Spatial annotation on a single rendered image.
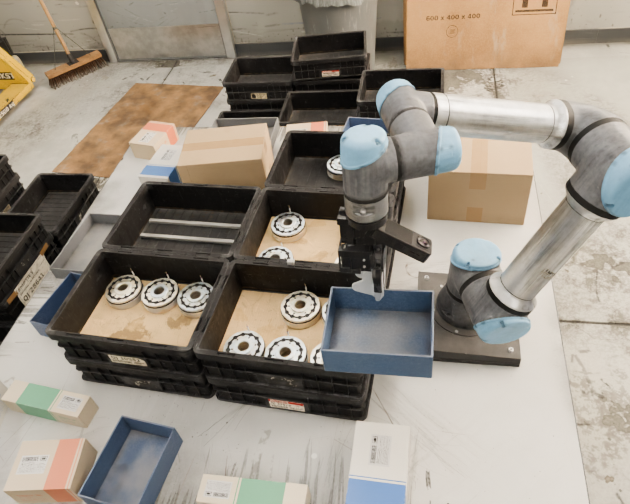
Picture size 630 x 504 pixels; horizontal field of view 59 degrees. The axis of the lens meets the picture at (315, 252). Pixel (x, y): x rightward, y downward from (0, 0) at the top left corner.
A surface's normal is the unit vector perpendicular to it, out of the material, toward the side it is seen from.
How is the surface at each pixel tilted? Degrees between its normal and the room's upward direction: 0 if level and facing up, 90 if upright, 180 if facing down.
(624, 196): 86
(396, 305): 91
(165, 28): 90
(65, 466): 0
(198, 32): 90
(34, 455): 0
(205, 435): 0
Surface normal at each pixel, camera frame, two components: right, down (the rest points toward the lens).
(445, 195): -0.22, 0.72
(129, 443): -0.12, -0.69
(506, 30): -0.18, 0.51
